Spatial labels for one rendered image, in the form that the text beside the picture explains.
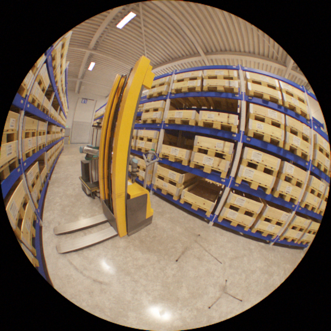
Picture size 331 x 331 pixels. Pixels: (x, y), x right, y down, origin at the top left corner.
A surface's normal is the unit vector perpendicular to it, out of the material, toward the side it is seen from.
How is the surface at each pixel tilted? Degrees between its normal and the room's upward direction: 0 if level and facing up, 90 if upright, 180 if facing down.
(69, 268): 0
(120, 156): 90
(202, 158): 90
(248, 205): 90
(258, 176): 90
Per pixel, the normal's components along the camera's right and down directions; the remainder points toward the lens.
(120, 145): 0.78, 0.28
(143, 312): 0.18, -0.96
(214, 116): -0.60, 0.07
